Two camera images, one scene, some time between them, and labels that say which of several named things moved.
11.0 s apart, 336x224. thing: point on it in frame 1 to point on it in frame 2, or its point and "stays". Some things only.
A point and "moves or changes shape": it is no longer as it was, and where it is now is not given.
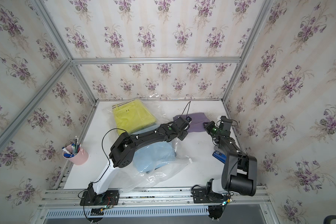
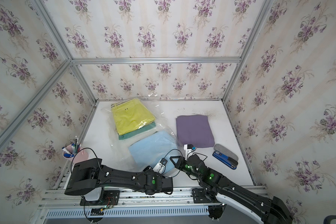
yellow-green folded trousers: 132,116 stays
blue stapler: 220,156 stays
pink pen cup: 80,158 stays
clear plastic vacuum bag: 154,161 moves or changes shape
